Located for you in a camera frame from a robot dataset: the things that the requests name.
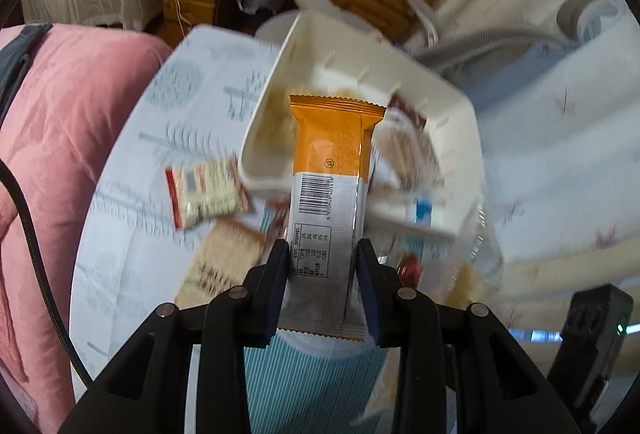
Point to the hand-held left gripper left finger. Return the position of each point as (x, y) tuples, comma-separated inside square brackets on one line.
[(277, 286)]

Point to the cream bread packet with text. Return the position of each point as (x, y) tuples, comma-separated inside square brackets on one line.
[(220, 259)]

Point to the teal striped placemat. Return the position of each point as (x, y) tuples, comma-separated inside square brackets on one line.
[(310, 389)]

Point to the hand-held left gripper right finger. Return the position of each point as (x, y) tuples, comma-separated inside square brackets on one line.
[(367, 286)]

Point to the small blue packet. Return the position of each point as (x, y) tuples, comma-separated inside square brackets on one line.
[(423, 210)]

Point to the white plastic bin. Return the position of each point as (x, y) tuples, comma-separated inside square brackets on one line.
[(320, 48)]

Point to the red edged silver snack packet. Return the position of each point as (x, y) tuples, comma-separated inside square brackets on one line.
[(205, 194)]

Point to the clear yellow cake packet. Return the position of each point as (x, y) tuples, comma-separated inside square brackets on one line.
[(472, 264)]

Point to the white leaf print curtain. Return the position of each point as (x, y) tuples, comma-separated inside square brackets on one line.
[(550, 153)]

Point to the pink blanket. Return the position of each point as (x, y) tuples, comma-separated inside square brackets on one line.
[(60, 138)]

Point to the small brown packet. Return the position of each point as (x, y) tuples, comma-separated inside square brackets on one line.
[(406, 107)]

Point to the orange white snack bar packet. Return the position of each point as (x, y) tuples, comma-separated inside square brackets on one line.
[(327, 148)]

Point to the leaf print tablecloth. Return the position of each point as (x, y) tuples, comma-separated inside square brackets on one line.
[(135, 153)]

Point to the small red packet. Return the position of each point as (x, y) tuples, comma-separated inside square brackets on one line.
[(410, 268)]

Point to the grey office chair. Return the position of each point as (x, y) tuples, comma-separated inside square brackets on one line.
[(500, 41)]

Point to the navy cloth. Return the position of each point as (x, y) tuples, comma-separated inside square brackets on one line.
[(20, 58)]

